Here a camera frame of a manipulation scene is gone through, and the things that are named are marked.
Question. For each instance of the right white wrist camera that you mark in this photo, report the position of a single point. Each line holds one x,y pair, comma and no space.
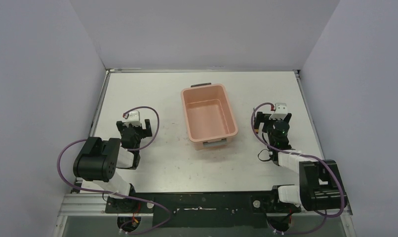
280,112

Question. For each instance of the aluminium front rail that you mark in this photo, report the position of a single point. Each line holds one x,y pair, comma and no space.
90,205

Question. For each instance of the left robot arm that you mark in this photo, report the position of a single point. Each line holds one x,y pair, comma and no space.
99,160

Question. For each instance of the pink plastic bin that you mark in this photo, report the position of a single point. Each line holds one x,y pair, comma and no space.
209,117

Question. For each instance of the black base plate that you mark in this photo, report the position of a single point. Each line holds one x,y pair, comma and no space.
253,209

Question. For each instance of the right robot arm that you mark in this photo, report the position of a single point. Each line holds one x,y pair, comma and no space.
319,183

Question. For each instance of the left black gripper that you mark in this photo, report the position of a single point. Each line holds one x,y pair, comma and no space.
133,130

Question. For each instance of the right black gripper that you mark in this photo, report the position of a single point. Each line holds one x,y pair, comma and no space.
261,117

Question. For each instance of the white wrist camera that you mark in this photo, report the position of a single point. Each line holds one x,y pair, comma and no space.
132,117
280,112

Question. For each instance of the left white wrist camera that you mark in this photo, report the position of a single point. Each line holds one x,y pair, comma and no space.
132,117

